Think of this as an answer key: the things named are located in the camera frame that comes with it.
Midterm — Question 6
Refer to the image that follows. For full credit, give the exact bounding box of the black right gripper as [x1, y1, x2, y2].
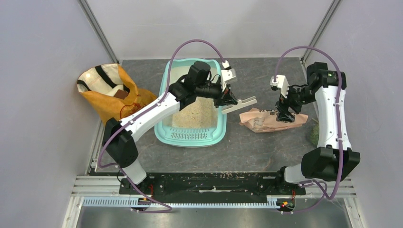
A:
[275, 82, 317, 123]

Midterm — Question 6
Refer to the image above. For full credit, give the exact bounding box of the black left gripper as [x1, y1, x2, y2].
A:
[196, 81, 237, 109]

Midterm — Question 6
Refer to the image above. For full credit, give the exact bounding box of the pink cat litter bag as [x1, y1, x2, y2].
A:
[239, 108, 308, 133]

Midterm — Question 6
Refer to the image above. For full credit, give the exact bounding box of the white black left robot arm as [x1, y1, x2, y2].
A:
[101, 61, 238, 194]

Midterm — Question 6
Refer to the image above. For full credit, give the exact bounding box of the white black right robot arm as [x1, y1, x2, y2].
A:
[270, 62, 360, 194]

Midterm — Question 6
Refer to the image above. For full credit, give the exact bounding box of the tan litter pile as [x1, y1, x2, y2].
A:
[172, 97, 218, 129]

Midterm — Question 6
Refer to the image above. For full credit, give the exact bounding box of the teal plastic litter box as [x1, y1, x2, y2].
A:
[154, 58, 227, 148]

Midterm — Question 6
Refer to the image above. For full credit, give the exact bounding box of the green netted melon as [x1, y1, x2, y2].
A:
[307, 118, 320, 146]

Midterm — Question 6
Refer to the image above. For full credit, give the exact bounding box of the orange Trader Joe's bag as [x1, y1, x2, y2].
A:
[77, 63, 157, 124]

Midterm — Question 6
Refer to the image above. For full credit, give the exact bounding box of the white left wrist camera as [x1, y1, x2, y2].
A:
[221, 60, 237, 92]

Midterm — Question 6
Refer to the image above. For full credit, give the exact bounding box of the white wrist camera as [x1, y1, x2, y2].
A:
[221, 60, 237, 92]
[270, 75, 290, 98]

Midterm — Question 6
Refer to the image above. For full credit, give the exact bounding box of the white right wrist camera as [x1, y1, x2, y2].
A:
[270, 75, 290, 98]

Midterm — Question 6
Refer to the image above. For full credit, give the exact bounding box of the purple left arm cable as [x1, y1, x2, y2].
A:
[96, 39, 226, 214]

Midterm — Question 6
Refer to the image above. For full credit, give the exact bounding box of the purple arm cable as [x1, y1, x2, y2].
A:
[96, 39, 226, 214]
[273, 46, 345, 215]

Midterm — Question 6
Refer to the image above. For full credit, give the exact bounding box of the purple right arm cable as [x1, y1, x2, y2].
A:
[273, 46, 345, 215]

